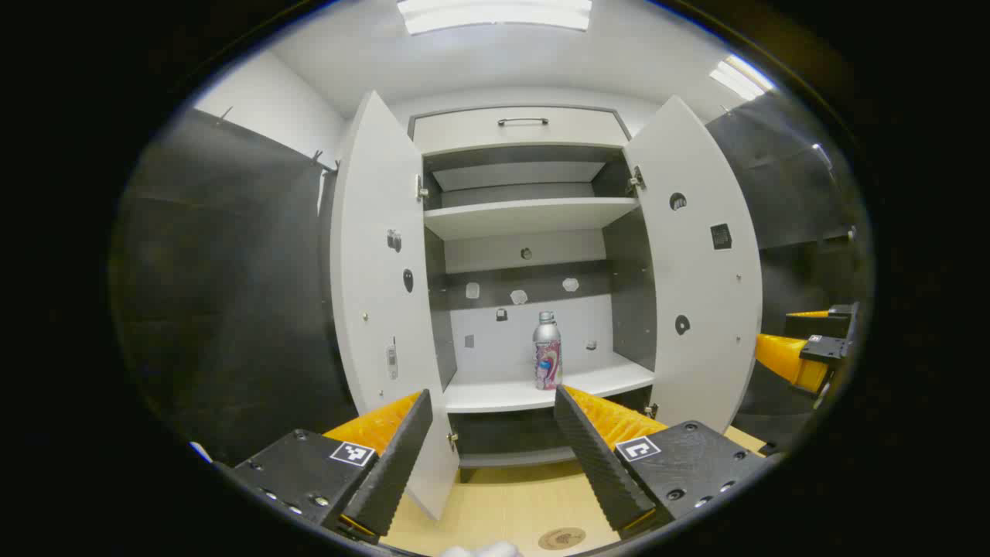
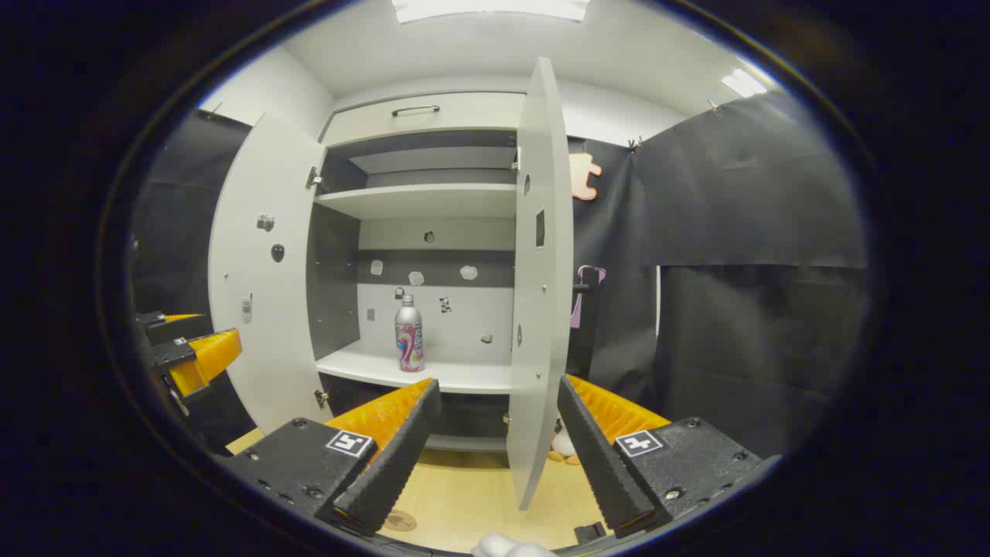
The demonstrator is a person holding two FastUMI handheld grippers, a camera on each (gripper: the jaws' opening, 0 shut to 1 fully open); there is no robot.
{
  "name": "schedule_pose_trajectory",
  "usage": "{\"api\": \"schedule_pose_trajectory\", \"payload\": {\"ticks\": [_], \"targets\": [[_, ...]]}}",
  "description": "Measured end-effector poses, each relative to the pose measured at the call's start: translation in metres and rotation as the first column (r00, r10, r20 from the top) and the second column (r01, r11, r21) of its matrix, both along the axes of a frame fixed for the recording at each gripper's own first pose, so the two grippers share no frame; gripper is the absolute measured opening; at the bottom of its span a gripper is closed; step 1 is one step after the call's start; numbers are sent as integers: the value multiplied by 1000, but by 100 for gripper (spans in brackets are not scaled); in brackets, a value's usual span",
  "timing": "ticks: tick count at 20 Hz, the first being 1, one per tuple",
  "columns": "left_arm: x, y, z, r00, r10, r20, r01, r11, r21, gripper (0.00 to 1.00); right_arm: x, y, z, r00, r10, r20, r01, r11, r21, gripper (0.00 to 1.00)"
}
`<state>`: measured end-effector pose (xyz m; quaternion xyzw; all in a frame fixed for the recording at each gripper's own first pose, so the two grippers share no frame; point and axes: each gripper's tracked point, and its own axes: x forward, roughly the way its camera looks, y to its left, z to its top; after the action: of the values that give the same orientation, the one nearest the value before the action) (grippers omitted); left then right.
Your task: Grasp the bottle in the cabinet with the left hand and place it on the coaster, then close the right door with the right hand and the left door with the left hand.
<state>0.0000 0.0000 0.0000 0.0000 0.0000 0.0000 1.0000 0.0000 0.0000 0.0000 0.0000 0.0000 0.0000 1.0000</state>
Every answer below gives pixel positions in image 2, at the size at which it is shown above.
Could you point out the ceiling light panel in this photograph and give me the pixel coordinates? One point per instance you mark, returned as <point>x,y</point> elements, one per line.
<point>487,8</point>
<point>742,82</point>

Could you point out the white cabinet with grey interior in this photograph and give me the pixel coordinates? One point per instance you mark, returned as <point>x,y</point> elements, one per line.
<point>433,201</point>

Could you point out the penguin plush toy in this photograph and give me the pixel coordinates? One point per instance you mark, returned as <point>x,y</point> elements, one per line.
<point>563,445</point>

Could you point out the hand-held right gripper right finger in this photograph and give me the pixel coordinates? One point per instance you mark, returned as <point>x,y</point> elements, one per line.
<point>599,464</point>

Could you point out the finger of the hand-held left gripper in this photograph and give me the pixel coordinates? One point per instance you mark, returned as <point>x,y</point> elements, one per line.
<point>205,360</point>
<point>178,329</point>

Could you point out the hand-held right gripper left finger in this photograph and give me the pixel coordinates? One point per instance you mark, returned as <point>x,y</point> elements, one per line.
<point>390,464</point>

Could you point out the round brown coaster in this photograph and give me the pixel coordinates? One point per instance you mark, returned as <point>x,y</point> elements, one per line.
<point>400,521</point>

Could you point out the silver bottle with pink label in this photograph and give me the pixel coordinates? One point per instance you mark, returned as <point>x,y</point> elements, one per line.
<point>408,340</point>

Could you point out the white cabinet door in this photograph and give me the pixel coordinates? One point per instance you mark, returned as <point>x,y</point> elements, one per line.
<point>541,309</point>
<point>263,325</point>

